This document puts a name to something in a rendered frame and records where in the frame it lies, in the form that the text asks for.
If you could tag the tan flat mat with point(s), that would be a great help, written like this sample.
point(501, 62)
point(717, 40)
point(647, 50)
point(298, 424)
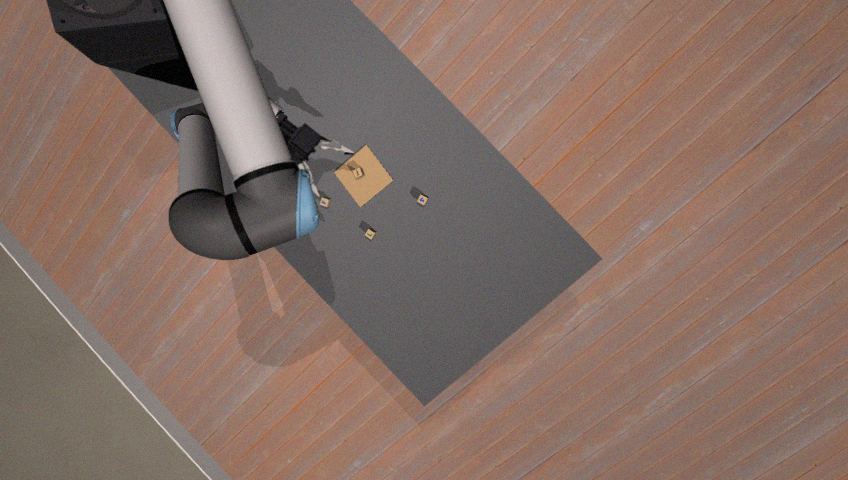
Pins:
point(376, 178)

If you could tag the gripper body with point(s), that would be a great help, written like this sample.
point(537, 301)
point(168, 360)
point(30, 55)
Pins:
point(305, 140)

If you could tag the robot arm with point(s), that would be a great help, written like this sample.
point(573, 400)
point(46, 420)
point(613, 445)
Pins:
point(273, 203)

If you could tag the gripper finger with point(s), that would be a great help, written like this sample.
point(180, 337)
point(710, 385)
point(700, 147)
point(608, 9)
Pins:
point(302, 165)
point(325, 144)

